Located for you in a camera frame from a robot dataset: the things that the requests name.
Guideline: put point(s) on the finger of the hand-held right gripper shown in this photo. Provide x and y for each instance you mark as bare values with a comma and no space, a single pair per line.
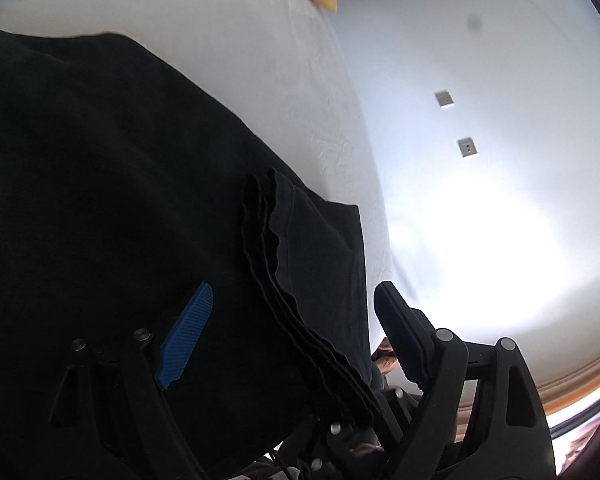
340,442

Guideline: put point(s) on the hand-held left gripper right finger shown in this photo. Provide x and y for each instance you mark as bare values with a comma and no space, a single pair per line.
400,330

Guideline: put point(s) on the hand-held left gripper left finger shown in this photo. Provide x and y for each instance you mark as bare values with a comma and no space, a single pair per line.
185,340

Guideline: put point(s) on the black pants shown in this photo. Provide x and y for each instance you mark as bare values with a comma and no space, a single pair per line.
105,185

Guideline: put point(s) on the bed with white sheet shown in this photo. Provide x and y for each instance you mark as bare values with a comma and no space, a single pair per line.
205,35

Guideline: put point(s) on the grey wall socket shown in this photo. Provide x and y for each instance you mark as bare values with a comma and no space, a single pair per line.
466,147
443,99

